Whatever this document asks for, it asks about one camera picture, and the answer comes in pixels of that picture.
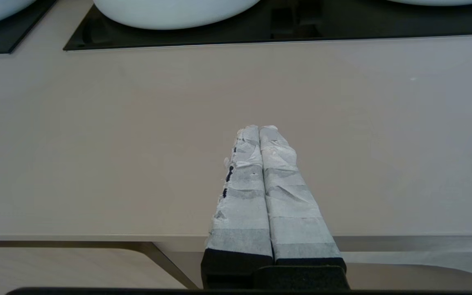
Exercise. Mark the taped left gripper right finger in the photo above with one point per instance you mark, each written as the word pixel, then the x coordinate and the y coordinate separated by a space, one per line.
pixel 297 221

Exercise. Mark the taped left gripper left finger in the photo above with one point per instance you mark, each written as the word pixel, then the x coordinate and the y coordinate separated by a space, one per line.
pixel 242 213

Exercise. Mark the small round white pot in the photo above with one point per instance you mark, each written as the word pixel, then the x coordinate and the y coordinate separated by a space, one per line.
pixel 436 2

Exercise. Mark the black glass cooktop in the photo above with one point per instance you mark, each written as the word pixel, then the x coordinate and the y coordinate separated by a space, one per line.
pixel 2 41
pixel 342 24

